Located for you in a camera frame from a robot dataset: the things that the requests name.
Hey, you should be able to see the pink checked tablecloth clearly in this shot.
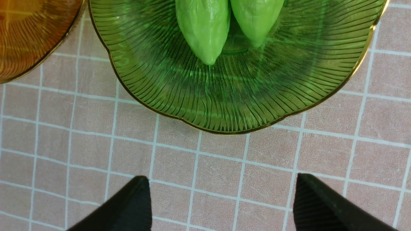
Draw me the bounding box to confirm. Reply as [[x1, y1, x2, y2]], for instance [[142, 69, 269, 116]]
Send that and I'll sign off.
[[0, 0, 411, 231]]

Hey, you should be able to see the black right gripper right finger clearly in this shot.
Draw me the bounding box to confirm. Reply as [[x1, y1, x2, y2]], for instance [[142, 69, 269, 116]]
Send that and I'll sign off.
[[293, 173, 395, 231]]

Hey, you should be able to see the green glass plate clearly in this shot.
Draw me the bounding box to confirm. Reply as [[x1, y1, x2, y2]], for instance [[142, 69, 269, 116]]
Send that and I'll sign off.
[[88, 0, 389, 135]]

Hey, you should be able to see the amber glass plate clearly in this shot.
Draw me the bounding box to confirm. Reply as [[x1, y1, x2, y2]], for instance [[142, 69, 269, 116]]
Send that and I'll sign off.
[[0, 0, 85, 84]]

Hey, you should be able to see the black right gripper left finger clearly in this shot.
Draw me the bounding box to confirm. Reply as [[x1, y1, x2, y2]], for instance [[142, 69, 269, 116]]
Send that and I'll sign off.
[[68, 175, 153, 231]]

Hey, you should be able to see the green gourd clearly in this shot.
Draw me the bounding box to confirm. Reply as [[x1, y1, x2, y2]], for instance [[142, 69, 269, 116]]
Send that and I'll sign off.
[[175, 0, 231, 65], [231, 0, 285, 48]]

